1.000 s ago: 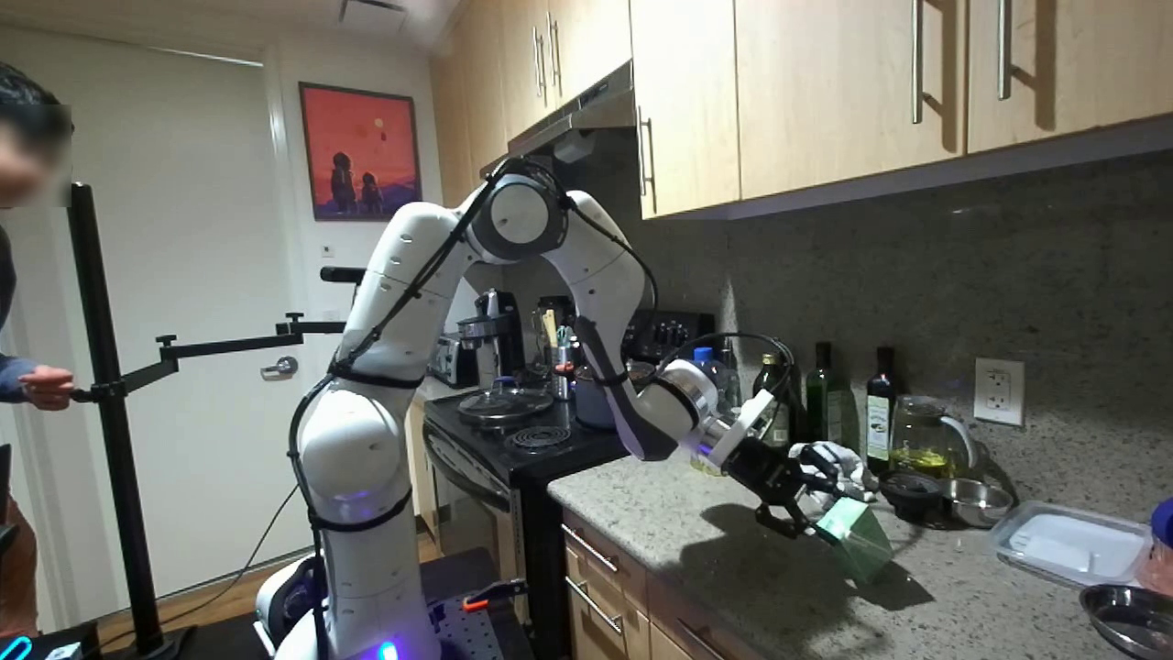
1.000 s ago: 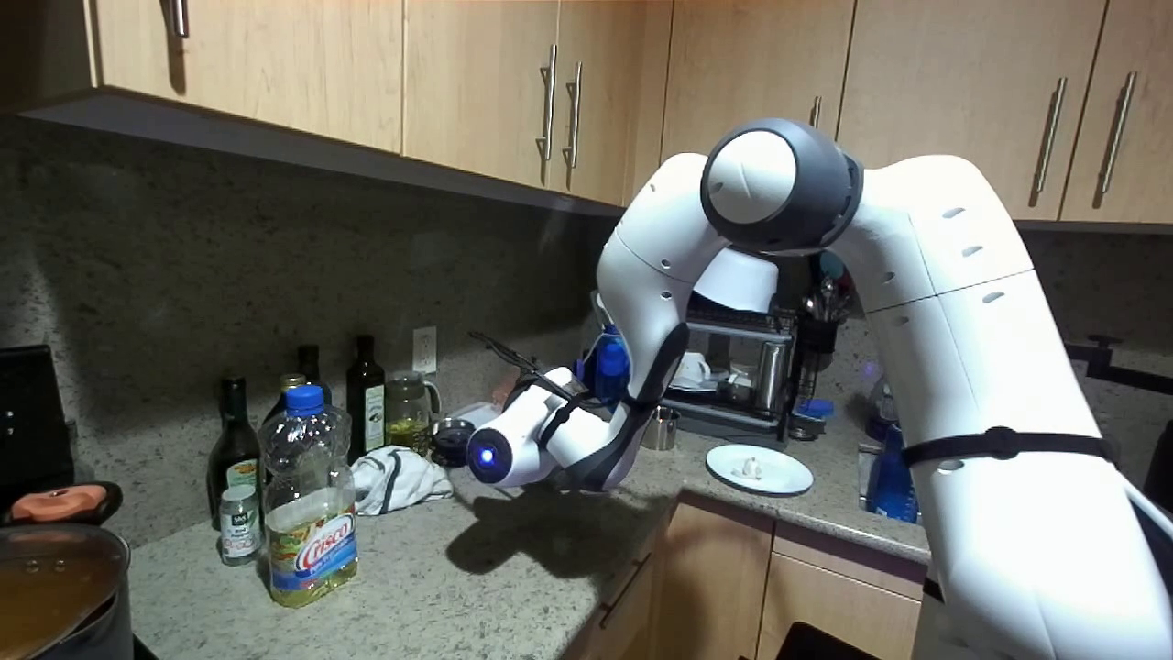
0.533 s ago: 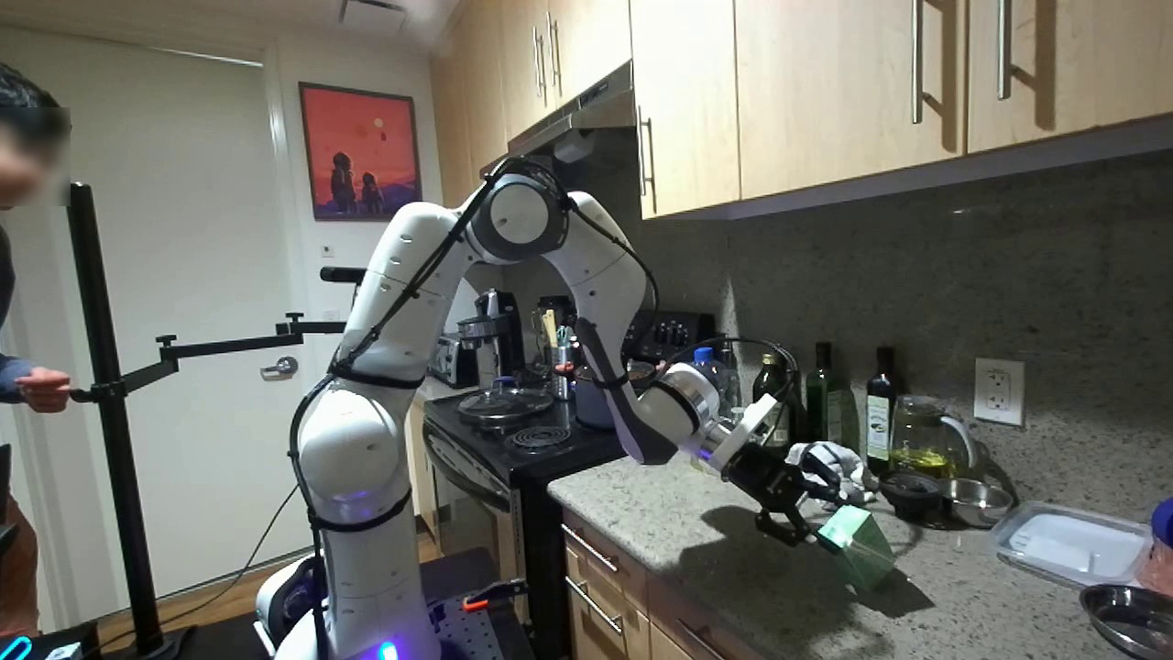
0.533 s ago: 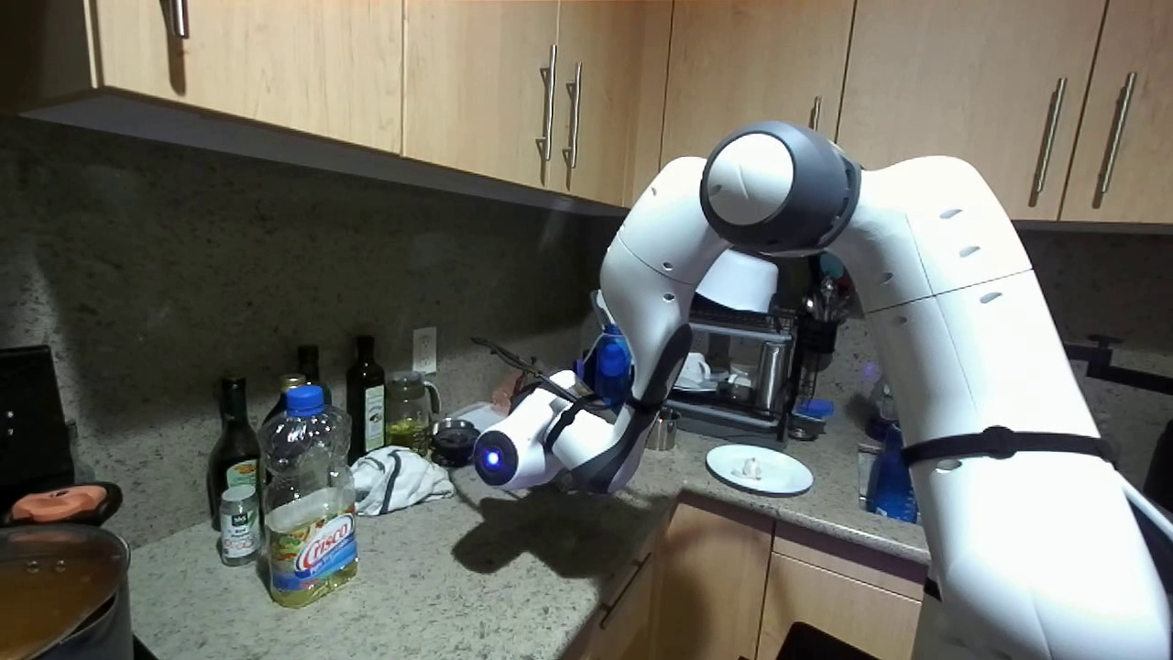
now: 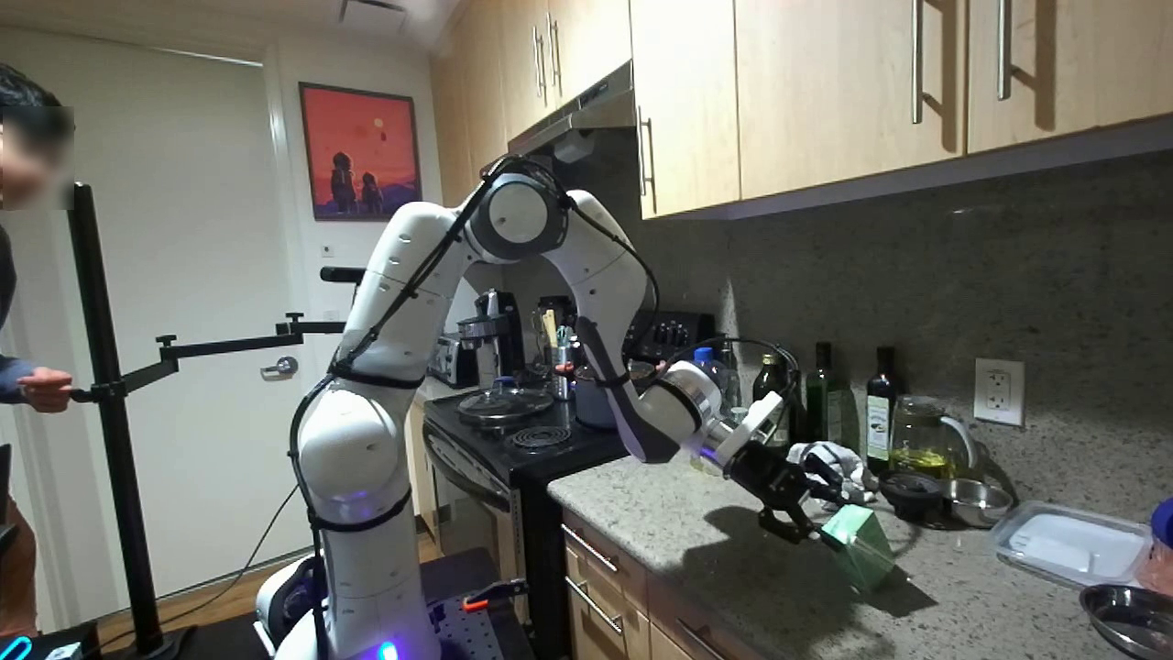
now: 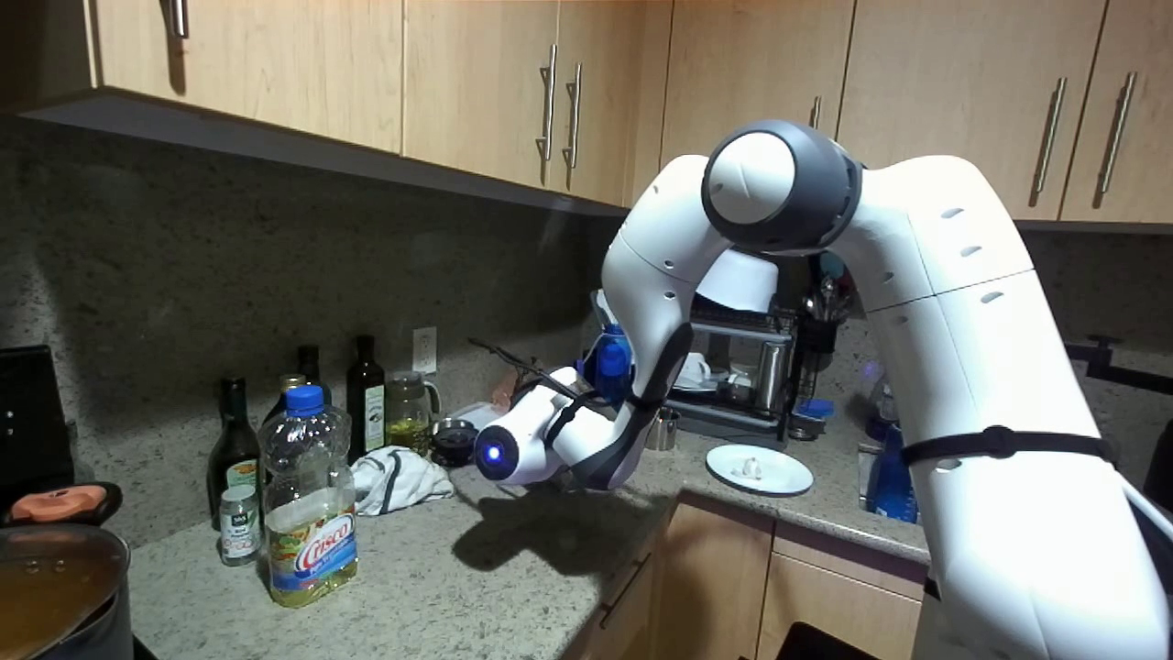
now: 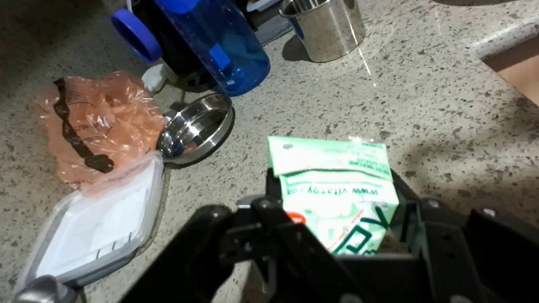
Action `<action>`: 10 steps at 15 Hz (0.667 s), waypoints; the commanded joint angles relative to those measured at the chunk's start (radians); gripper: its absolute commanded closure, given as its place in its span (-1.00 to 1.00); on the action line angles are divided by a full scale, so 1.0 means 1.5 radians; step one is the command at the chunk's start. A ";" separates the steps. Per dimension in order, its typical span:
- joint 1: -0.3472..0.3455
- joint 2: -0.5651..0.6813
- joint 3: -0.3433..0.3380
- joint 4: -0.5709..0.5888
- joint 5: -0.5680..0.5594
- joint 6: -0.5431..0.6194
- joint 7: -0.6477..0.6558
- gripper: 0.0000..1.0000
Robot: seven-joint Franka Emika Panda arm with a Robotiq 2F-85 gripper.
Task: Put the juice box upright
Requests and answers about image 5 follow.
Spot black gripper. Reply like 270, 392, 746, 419
733, 435, 860, 544

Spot green juice box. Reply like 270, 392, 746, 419
816, 499, 896, 597

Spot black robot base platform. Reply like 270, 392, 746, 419
417, 548, 541, 660

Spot bare human hand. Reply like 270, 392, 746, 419
13, 367, 81, 413

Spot white dish cloth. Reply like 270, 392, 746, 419
783, 435, 878, 506

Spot green wine bottle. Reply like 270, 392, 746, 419
795, 339, 860, 451

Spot small black bowl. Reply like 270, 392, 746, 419
874, 466, 961, 533

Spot dark olive oil bottle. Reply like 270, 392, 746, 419
860, 345, 904, 480

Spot glass pitcher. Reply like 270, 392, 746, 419
885, 392, 983, 488

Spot small metal bowl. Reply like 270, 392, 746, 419
945, 469, 1021, 533

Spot wooden lower cabinets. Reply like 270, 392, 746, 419
552, 510, 739, 660

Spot wooden cabinets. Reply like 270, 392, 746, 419
552, 510, 739, 660
433, 0, 1173, 227

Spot grey cooking pot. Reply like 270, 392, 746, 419
567, 358, 641, 433

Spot black kitchen stove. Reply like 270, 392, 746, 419
417, 386, 690, 660

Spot utensil crock wooden spoons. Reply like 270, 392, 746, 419
530, 295, 589, 405

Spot glass pot lid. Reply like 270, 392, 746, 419
455, 381, 560, 428

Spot large metal bowl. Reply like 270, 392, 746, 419
1077, 581, 1173, 660

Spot black coffee maker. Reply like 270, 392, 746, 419
470, 287, 530, 378

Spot clear bottle blue cap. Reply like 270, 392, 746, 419
1132, 491, 1173, 597

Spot silver toaster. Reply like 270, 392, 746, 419
427, 314, 507, 392

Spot wooden upper cabinets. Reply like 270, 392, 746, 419
433, 0, 1173, 227

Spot steel range hood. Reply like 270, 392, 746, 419
508, 66, 641, 161

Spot ceiling vent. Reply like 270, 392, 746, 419
332, 0, 414, 34

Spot white door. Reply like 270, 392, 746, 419
0, 28, 306, 616

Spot person in brown shirt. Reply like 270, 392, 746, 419
0, 59, 81, 641

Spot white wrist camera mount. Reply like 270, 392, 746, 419
717, 388, 786, 469

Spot white wall outlet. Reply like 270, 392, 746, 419
972, 352, 1031, 428

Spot red handled clamp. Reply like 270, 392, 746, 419
457, 577, 530, 619

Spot black stereo camera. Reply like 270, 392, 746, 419
314, 260, 370, 289

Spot red wall picture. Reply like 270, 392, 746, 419
295, 81, 425, 224

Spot black camera stand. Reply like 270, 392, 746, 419
61, 181, 348, 660

